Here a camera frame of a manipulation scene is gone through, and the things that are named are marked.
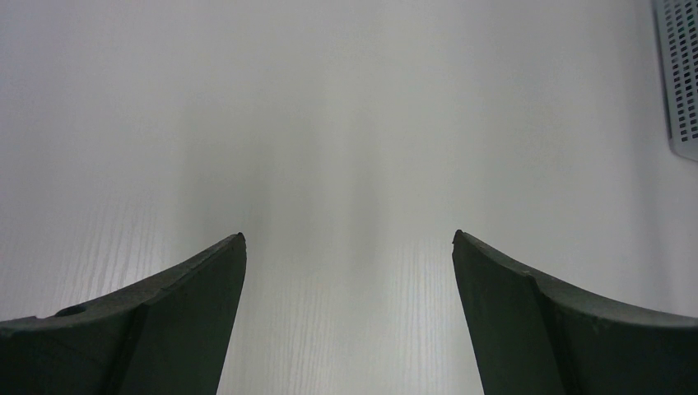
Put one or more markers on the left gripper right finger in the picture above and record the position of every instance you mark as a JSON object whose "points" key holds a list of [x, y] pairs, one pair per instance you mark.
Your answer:
{"points": [[533, 333]]}

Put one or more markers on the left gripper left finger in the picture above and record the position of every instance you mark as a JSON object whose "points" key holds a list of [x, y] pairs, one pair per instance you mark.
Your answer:
{"points": [[165, 334]]}

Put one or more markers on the white laundry basket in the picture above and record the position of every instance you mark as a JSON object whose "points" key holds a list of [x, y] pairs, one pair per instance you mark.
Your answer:
{"points": [[675, 24]]}

